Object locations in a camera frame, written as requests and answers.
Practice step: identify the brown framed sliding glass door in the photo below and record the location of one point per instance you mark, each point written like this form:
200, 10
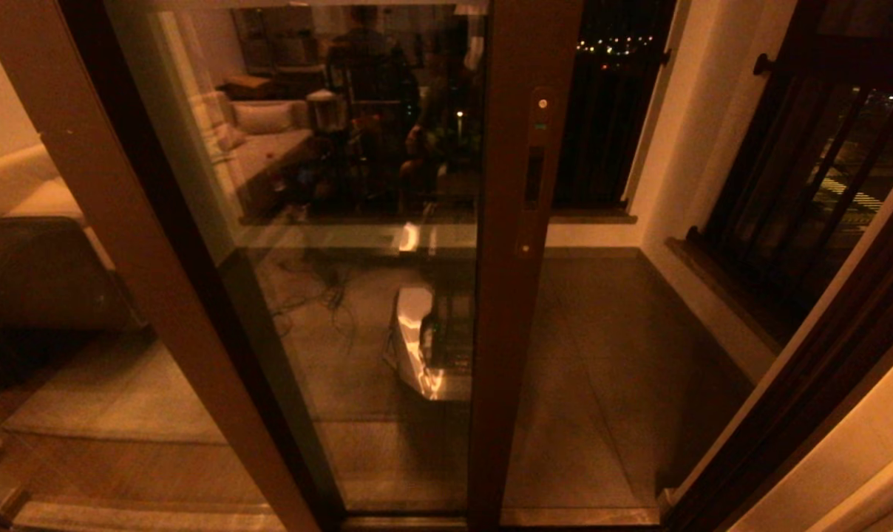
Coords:
506, 332

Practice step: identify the brown framed fixed glass panel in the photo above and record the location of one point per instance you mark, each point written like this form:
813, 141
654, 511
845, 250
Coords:
173, 295

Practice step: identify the metal floor door track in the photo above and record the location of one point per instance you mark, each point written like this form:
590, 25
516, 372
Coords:
565, 517

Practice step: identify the black balcony railing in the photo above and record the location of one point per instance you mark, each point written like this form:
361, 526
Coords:
809, 148

